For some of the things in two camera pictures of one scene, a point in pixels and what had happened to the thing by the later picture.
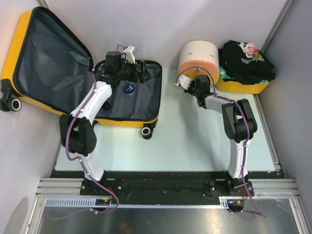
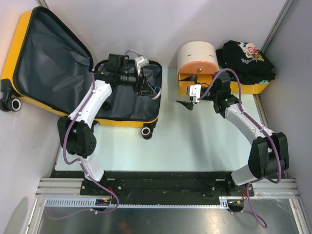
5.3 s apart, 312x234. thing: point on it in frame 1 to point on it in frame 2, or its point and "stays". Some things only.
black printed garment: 245,63 stays
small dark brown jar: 106,106 stays
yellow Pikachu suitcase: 49,66 stays
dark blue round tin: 129,89 to 157,89
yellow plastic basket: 240,87 stays
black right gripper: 189,89 to 189,106
